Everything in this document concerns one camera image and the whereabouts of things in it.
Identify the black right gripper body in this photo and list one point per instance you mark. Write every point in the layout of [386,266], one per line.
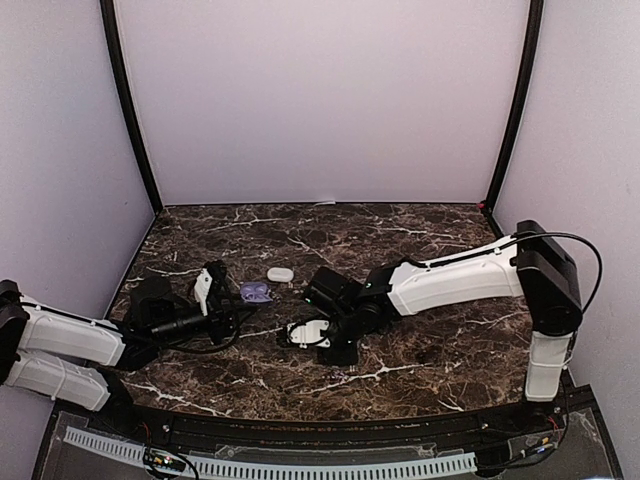
[348,355]

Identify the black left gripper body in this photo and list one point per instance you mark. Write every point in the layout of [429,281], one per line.
[216,321]

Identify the purple earbud charging case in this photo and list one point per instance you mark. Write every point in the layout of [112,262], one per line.
[255,293]

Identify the white earbud charging case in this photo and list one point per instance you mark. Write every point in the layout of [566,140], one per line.
[280,275]

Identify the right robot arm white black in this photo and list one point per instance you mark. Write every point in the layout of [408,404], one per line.
[529,263]

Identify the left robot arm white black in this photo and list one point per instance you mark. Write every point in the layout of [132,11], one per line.
[69,357]

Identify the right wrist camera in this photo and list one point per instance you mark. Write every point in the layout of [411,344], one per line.
[304,334]

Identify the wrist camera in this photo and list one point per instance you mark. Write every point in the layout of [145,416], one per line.
[208,287]
[304,334]

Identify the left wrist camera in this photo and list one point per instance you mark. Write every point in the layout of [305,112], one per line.
[208,287]

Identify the black front table rail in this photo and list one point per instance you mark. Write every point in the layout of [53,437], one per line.
[204,431]

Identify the white slotted cable duct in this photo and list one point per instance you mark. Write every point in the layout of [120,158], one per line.
[162,464]

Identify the left black frame post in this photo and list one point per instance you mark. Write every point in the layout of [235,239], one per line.
[126,100]

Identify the black frame post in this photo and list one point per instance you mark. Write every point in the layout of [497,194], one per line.
[521,89]
[126,100]

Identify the right black frame post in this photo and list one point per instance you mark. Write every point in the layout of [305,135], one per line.
[521,89]

